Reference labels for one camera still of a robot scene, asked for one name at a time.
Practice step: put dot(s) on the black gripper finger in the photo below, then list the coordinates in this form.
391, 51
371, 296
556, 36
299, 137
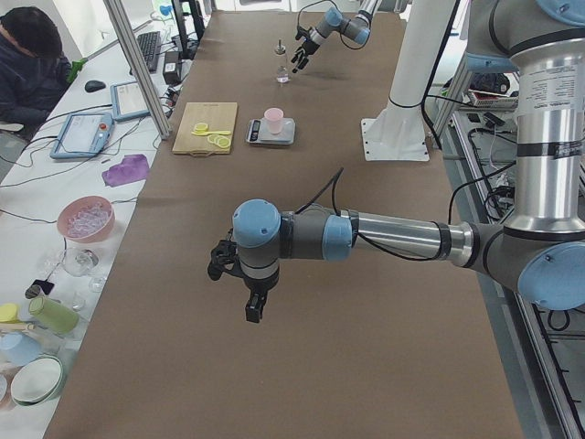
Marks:
254, 307
299, 66

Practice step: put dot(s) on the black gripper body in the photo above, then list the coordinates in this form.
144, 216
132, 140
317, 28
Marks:
257, 285
306, 48

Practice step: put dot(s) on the pink plastic cup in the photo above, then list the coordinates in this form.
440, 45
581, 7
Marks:
274, 119

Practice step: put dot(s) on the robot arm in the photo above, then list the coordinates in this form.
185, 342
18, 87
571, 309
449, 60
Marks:
538, 251
357, 29

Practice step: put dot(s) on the grey kitchen scale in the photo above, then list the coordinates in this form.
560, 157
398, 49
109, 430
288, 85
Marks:
258, 133

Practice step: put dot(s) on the green plastic cup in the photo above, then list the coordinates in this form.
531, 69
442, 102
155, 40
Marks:
53, 315

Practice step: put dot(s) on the light blue cup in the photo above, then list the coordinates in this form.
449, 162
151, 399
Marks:
20, 348

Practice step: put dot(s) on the yellow plastic cup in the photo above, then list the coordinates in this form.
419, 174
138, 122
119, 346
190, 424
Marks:
9, 313

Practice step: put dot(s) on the wooden cutting board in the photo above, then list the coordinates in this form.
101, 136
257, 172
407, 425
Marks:
220, 117

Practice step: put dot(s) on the yellow lemon slice row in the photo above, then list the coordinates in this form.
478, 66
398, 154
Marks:
222, 141

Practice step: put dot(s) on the black power adapter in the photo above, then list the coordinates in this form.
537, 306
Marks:
172, 69

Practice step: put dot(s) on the black keyboard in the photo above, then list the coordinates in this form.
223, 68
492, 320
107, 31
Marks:
149, 43

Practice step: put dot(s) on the purple cloth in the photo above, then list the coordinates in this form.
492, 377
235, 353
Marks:
131, 169

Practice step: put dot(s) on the clear wine glass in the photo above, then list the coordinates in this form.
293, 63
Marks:
78, 262

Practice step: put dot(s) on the blue teach pendant far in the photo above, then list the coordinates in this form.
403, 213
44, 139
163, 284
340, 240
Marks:
127, 102

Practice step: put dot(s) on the blue teach pendant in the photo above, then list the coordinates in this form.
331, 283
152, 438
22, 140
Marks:
127, 102
82, 135

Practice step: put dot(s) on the pink bowl with ice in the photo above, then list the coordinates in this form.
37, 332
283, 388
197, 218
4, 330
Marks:
87, 220

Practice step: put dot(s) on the black computer mouse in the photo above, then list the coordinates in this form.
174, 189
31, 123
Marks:
94, 85

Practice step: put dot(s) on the blue teach pendant near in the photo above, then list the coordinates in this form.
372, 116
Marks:
82, 135

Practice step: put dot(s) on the green white bowl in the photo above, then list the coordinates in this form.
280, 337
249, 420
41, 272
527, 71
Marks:
38, 381

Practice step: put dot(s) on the seated person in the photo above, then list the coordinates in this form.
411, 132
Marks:
34, 68

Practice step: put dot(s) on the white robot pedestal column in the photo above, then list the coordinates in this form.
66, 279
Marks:
398, 133

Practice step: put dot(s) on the aluminium frame post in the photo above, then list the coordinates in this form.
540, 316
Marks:
134, 57

